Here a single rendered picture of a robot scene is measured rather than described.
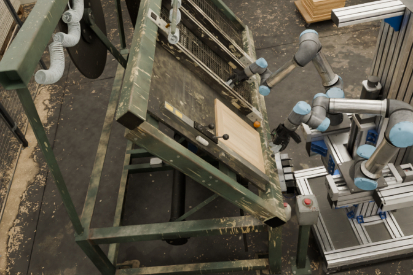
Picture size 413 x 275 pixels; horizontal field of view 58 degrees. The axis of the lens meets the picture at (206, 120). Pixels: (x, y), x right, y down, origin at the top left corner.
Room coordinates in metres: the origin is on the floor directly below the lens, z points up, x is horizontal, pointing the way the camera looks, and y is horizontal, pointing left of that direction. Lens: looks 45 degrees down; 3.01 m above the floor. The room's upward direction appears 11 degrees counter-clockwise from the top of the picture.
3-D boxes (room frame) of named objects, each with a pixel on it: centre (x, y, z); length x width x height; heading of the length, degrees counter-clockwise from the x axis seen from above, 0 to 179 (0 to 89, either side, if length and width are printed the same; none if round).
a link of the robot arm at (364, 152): (1.25, -0.87, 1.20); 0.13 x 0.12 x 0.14; 155
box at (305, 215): (1.20, -0.52, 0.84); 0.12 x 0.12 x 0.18; 83
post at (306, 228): (1.20, -0.52, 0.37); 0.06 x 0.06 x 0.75; 83
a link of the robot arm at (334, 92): (1.76, -0.87, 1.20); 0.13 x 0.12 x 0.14; 160
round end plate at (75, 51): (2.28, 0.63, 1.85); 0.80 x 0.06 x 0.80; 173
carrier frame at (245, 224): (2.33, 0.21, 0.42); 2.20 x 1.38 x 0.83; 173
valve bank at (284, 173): (1.64, -0.50, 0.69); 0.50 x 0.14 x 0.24; 173
